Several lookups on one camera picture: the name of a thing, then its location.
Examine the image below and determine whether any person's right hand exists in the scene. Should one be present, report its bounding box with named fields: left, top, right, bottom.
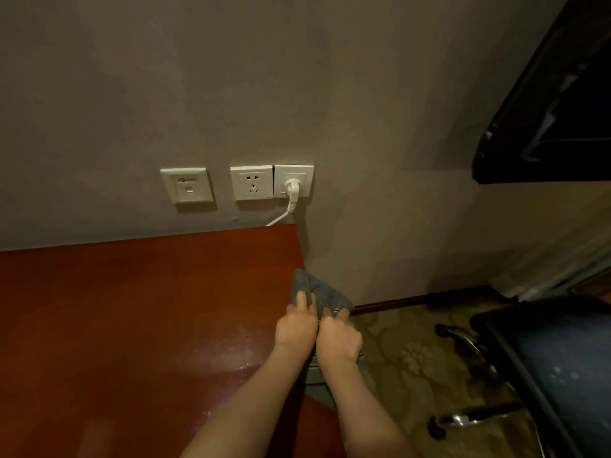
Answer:
left=315, top=307, right=363, bottom=371

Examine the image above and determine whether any person's left hand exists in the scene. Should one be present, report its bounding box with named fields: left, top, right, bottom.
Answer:
left=274, top=291, right=320, bottom=362

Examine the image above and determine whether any grey cleaning cloth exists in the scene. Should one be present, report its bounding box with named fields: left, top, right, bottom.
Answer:
left=291, top=268, right=367, bottom=410

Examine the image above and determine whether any person's left forearm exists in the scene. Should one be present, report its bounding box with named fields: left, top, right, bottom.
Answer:
left=180, top=344, right=311, bottom=458

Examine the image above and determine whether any person's right forearm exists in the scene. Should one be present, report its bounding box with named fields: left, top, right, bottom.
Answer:
left=319, top=360, right=415, bottom=458

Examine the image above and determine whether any dark wooden skirting board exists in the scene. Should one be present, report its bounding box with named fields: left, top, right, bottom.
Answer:
left=352, top=285, right=497, bottom=316

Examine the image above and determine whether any black office chair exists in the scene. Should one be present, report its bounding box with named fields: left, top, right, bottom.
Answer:
left=427, top=295, right=611, bottom=458

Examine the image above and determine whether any white power cable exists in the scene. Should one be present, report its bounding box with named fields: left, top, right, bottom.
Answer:
left=265, top=200, right=298, bottom=228

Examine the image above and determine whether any white wall socket with plug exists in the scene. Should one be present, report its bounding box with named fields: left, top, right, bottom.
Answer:
left=273, top=164, right=315, bottom=199

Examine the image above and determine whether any white power wall socket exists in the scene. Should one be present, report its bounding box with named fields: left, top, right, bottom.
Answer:
left=230, top=165, right=275, bottom=202

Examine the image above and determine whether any white network wall socket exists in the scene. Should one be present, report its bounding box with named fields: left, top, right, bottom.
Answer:
left=160, top=167, right=215, bottom=206

